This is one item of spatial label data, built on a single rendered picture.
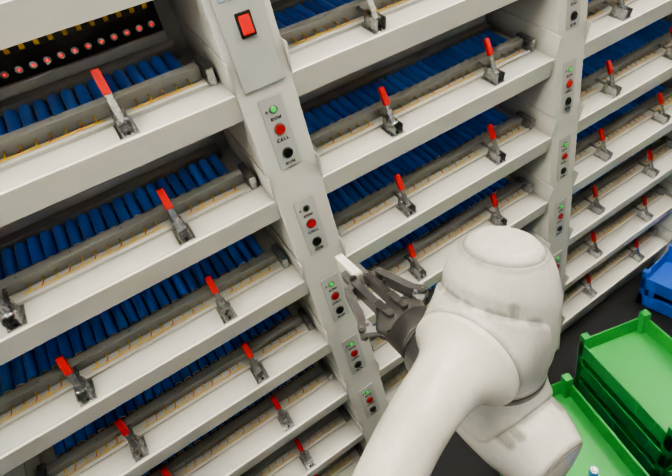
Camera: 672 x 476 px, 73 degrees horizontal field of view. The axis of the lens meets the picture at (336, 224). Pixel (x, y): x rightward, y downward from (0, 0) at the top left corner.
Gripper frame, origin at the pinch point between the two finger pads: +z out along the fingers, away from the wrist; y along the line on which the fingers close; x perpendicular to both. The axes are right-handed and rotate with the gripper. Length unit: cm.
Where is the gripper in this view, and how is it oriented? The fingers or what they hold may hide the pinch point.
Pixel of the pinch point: (349, 270)
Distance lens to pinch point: 78.1
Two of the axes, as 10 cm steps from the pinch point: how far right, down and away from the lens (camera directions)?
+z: -5.0, -4.1, 7.6
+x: -2.3, -7.9, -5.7
